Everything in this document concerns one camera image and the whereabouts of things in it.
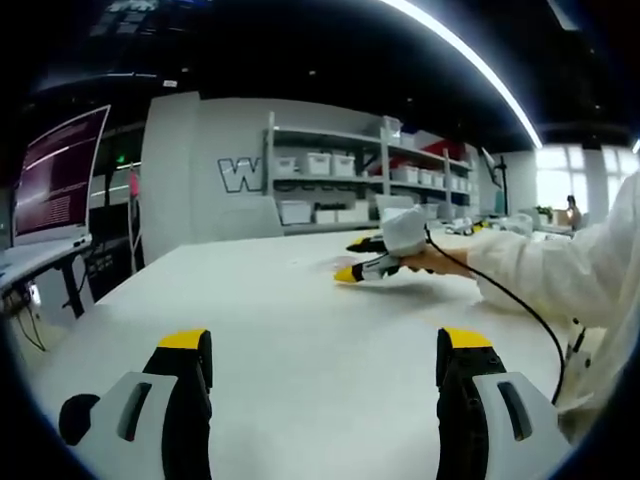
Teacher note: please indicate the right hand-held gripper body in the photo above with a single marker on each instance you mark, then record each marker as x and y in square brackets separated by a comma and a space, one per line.
[405, 230]

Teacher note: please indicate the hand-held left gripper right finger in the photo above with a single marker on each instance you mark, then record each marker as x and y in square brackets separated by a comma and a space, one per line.
[500, 430]

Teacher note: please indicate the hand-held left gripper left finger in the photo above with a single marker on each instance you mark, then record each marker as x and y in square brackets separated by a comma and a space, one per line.
[150, 425]

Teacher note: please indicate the person's right hand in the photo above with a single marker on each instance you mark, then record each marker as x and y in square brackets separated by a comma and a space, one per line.
[440, 262]

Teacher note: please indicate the grey metal shelving unit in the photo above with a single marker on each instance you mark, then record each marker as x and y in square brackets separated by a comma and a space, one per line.
[385, 165]

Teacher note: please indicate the spare yellow-tipped gripper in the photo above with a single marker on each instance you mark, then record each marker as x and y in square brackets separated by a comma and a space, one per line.
[480, 226]

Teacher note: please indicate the group of white storage bins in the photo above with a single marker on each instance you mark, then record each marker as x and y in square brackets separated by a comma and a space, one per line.
[320, 163]

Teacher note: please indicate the teal upright object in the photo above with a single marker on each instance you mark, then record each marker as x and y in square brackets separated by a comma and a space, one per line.
[500, 204]

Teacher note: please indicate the crumpled clear plastic bags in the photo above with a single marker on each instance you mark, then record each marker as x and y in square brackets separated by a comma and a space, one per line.
[517, 222]

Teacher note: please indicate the potted green plant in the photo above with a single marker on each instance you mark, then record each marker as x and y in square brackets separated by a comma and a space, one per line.
[545, 212]

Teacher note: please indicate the bright window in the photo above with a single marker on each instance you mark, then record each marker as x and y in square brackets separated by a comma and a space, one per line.
[555, 185]

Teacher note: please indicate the black cabinet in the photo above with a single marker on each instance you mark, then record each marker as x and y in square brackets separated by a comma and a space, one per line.
[112, 265]

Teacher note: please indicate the long ceiling light strip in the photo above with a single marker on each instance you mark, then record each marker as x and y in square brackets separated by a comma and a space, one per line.
[475, 52]

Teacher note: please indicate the white side desk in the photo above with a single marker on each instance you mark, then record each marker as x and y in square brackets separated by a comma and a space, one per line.
[35, 257]

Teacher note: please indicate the pink hanging object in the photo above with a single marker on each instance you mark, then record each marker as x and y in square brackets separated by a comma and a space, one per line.
[134, 185]

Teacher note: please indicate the short ceiling light strip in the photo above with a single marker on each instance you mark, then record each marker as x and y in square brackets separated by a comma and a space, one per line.
[636, 146]

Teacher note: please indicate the laptop with purple screen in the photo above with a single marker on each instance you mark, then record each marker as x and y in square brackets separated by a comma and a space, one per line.
[57, 175]

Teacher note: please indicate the white ceiling panel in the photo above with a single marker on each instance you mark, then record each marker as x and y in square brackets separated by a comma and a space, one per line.
[562, 12]

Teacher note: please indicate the ceiling-mounted dark screen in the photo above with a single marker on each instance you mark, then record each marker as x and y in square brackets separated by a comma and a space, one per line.
[125, 17]

